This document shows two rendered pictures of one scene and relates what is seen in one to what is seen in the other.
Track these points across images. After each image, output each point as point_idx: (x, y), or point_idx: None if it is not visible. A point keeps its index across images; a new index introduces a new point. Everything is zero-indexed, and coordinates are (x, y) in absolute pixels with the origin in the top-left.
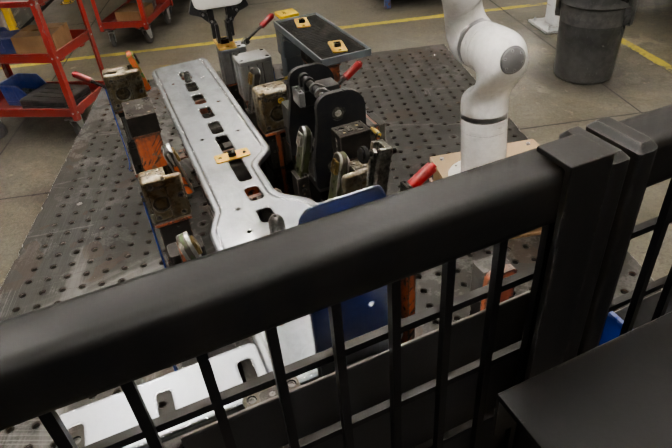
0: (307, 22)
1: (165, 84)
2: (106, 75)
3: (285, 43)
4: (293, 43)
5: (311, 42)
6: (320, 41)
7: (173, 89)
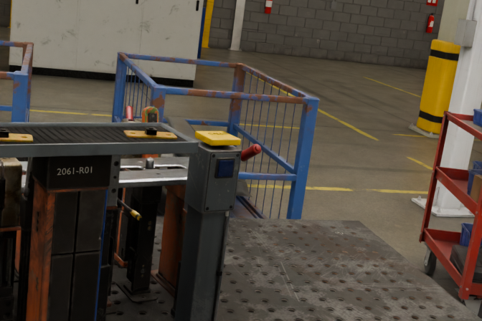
0: (145, 135)
1: (140, 159)
2: (124, 118)
3: (188, 176)
4: (194, 183)
5: (42, 130)
6: (41, 134)
7: (121, 161)
